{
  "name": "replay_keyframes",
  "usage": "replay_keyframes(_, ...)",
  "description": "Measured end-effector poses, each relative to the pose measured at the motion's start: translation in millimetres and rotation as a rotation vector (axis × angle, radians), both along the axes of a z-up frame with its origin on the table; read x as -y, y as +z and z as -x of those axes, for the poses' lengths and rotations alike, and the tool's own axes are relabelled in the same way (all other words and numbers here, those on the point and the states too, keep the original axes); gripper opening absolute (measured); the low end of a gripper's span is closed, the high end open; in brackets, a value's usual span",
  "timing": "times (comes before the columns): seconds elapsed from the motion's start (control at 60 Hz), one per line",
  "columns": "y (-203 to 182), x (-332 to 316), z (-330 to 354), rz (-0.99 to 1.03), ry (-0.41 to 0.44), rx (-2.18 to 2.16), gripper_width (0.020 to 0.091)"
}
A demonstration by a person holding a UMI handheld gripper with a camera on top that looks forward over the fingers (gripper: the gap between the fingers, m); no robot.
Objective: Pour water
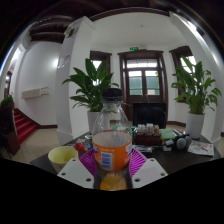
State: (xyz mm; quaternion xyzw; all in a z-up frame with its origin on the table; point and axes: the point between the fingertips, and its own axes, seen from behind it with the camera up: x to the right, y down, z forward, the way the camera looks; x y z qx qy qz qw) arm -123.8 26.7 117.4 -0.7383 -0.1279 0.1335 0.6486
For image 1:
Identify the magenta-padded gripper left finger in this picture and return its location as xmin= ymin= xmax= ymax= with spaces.
xmin=56 ymin=148 xmax=100 ymax=190

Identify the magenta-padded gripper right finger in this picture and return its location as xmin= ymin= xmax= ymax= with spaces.
xmin=125 ymin=148 xmax=169 ymax=190

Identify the orange drink bottle black cap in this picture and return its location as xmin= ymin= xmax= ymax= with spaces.
xmin=91 ymin=88 xmax=134 ymax=192

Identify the pale yellow mug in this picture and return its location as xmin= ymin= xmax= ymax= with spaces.
xmin=47 ymin=145 xmax=79 ymax=174

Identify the small red ball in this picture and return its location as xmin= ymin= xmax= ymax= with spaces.
xmin=73 ymin=142 xmax=86 ymax=153

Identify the brown box of white cups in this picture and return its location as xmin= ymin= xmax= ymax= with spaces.
xmin=134 ymin=123 xmax=163 ymax=146

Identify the green cloth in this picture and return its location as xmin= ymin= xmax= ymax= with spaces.
xmin=159 ymin=128 xmax=178 ymax=141

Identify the grey round speaker pair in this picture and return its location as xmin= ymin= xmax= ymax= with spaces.
xmin=173 ymin=133 xmax=194 ymax=150

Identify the white printed magazine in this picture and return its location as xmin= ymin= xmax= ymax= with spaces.
xmin=187 ymin=139 xmax=215 ymax=157

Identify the black chair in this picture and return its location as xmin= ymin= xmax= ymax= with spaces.
xmin=132 ymin=102 xmax=168 ymax=129

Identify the red carpeted staircase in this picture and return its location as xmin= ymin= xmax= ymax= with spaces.
xmin=13 ymin=108 xmax=39 ymax=145

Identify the potted plant in white pot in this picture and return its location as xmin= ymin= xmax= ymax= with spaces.
xmin=171 ymin=55 xmax=223 ymax=140
xmin=62 ymin=58 xmax=120 ymax=134

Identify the dark wooden double door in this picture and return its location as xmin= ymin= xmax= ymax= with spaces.
xmin=118 ymin=49 xmax=169 ymax=123

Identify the small green plant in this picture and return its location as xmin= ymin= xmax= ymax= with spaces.
xmin=0 ymin=94 xmax=15 ymax=108

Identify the dark-framed window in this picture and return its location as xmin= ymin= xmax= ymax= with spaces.
xmin=89 ymin=50 xmax=113 ymax=73
xmin=169 ymin=45 xmax=198 ymax=73

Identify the white wall-mounted unit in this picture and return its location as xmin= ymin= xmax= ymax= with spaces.
xmin=21 ymin=86 xmax=50 ymax=100

